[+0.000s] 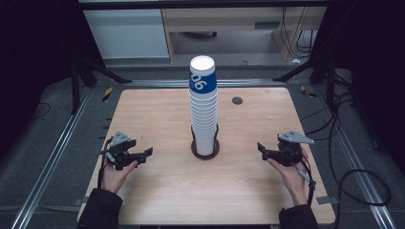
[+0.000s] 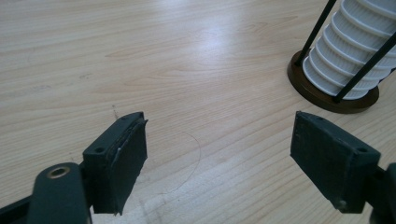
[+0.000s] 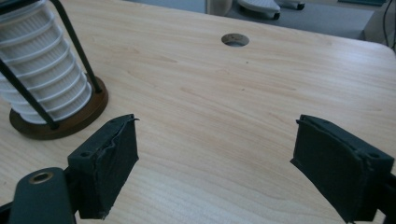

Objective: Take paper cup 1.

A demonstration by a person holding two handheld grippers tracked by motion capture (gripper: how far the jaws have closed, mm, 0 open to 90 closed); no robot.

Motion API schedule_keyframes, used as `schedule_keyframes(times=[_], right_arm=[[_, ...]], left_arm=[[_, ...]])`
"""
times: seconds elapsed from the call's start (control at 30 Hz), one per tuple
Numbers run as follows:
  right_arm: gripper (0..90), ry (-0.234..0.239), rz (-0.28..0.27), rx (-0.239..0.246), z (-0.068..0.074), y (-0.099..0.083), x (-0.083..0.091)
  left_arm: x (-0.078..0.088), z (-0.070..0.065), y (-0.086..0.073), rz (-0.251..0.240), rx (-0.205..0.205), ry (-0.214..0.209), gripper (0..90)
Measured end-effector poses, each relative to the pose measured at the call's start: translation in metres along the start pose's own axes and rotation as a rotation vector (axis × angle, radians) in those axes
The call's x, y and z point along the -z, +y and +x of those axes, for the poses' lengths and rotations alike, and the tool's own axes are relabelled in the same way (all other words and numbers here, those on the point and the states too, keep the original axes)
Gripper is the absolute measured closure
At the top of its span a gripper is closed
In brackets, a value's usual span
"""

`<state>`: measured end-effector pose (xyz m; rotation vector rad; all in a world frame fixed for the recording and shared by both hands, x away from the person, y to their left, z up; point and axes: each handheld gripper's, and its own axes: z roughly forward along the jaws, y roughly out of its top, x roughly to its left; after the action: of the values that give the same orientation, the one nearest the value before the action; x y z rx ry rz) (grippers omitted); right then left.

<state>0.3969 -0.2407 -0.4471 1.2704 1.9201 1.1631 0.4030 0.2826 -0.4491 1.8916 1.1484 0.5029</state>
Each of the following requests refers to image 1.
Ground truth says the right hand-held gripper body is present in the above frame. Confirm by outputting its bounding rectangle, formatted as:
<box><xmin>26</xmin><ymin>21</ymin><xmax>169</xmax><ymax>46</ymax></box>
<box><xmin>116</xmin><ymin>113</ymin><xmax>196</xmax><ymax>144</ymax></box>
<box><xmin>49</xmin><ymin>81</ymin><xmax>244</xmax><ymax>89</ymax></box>
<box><xmin>277</xmin><ymin>129</ymin><xmax>315</xmax><ymax>167</ymax></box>

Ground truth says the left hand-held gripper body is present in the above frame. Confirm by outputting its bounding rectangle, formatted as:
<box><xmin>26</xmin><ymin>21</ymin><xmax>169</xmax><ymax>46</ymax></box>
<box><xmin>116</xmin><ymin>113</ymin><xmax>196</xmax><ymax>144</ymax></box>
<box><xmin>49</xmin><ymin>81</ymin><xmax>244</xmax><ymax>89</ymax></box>
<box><xmin>103</xmin><ymin>131</ymin><xmax>138</xmax><ymax>171</ymax></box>

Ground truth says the dark wire cup holder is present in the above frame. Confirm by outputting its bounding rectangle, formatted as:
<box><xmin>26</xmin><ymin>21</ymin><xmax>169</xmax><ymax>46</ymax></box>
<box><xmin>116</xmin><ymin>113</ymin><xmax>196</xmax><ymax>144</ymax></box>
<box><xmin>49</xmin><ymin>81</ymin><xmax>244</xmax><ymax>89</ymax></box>
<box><xmin>190</xmin><ymin>124</ymin><xmax>222</xmax><ymax>161</ymax></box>

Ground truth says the stack of white paper cups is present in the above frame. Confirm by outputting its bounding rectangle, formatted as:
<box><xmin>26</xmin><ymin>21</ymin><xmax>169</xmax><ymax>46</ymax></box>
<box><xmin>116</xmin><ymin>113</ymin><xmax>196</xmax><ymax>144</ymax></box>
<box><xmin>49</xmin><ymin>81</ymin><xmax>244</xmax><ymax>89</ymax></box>
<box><xmin>188</xmin><ymin>91</ymin><xmax>220</xmax><ymax>156</ymax></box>

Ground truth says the blue banded white paper cup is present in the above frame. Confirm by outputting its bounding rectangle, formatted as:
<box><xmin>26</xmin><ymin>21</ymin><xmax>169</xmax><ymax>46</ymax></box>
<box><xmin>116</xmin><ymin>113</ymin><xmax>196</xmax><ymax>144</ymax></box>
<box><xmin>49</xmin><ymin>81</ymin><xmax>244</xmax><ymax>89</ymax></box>
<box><xmin>189</xmin><ymin>55</ymin><xmax>219</xmax><ymax>95</ymax></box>

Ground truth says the person's left hand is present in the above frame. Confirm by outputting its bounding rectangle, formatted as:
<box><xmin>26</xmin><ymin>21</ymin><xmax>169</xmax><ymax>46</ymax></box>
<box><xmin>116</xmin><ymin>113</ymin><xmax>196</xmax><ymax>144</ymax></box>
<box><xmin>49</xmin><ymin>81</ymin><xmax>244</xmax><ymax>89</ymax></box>
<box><xmin>100</xmin><ymin>159</ymin><xmax>139</xmax><ymax>195</ymax></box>

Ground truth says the person's right hand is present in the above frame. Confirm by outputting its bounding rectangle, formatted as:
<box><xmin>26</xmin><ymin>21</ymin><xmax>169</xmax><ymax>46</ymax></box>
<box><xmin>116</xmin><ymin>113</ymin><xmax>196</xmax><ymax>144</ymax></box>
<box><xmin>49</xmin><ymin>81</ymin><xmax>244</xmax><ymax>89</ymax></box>
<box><xmin>266</xmin><ymin>149</ymin><xmax>310</xmax><ymax>207</ymax></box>

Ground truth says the yellow black tape strip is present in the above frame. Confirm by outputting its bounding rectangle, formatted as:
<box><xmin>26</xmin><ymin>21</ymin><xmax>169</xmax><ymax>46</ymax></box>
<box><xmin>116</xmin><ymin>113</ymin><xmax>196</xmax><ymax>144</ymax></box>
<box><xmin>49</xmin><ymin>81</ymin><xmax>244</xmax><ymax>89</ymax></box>
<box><xmin>300</xmin><ymin>85</ymin><xmax>318</xmax><ymax>99</ymax></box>
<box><xmin>101</xmin><ymin>86</ymin><xmax>115</xmax><ymax>103</ymax></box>

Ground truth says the black metal stand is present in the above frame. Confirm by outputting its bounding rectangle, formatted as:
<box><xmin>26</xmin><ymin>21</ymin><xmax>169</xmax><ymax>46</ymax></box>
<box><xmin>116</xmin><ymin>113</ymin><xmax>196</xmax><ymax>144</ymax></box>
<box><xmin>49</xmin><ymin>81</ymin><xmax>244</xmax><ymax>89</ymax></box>
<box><xmin>272</xmin><ymin>56</ymin><xmax>339</xmax><ymax>111</ymax></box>
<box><xmin>70</xmin><ymin>56</ymin><xmax>134</xmax><ymax>115</ymax></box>

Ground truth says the white cabinet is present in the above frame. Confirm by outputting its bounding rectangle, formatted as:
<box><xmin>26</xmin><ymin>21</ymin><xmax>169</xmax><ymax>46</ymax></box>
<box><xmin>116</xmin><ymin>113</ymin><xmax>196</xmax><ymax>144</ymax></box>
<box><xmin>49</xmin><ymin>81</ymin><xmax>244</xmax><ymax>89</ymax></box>
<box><xmin>83</xmin><ymin>9</ymin><xmax>171</xmax><ymax>60</ymax></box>

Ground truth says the light wooden desk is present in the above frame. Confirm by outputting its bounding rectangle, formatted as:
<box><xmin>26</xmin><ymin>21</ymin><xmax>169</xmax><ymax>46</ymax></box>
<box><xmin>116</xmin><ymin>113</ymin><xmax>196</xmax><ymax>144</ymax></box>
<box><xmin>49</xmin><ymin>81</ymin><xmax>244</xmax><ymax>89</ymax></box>
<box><xmin>160</xmin><ymin>6</ymin><xmax>329</xmax><ymax>63</ymax></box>

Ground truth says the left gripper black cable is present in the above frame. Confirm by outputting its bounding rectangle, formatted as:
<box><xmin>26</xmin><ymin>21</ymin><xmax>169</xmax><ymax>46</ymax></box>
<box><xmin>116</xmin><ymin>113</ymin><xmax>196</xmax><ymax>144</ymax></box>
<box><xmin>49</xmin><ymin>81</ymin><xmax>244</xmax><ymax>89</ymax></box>
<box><xmin>96</xmin><ymin>136</ymin><xmax>115</xmax><ymax>191</ymax></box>

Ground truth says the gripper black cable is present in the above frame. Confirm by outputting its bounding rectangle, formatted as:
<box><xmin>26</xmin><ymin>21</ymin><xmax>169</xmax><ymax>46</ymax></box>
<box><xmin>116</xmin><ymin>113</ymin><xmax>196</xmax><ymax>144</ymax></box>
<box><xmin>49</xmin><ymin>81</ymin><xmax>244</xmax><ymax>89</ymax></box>
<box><xmin>295</xmin><ymin>157</ymin><xmax>317</xmax><ymax>206</ymax></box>
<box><xmin>96</xmin><ymin>136</ymin><xmax>115</xmax><ymax>191</ymax></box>

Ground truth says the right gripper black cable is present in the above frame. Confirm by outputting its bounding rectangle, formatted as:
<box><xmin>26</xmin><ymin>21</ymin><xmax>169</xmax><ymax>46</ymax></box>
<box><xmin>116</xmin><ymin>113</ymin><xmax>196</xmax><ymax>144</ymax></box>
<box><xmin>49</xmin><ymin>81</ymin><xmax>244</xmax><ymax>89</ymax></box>
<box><xmin>295</xmin><ymin>157</ymin><xmax>317</xmax><ymax>206</ymax></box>

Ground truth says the black floor cable loop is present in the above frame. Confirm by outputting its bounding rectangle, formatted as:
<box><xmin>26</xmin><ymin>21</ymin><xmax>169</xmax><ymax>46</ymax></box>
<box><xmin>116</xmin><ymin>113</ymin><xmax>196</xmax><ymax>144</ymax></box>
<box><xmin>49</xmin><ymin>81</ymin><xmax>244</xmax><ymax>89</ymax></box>
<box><xmin>300</xmin><ymin>91</ymin><xmax>393</xmax><ymax>229</ymax></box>

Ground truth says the metal floor rail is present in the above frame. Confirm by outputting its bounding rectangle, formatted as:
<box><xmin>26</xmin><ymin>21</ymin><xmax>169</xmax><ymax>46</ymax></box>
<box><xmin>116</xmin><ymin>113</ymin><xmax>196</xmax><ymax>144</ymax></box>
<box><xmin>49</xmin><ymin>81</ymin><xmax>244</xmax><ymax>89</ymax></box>
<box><xmin>124</xmin><ymin>78</ymin><xmax>288</xmax><ymax>89</ymax></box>
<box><xmin>9</xmin><ymin>88</ymin><xmax>94</xmax><ymax>229</ymax></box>
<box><xmin>313</xmin><ymin>85</ymin><xmax>397</xmax><ymax>229</ymax></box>

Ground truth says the thin black floor cable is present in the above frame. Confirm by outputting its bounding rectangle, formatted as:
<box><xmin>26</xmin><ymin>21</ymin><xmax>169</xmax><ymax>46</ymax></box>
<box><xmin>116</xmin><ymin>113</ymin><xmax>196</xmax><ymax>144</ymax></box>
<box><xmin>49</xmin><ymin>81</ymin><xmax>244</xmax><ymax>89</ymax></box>
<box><xmin>31</xmin><ymin>101</ymin><xmax>53</xmax><ymax>121</ymax></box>

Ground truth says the bundle of black desk cables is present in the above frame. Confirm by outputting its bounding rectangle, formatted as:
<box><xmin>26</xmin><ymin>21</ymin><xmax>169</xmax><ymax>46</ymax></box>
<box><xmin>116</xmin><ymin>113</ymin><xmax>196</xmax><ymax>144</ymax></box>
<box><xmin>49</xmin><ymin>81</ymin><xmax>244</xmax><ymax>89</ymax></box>
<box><xmin>280</xmin><ymin>6</ymin><xmax>317</xmax><ymax>60</ymax></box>

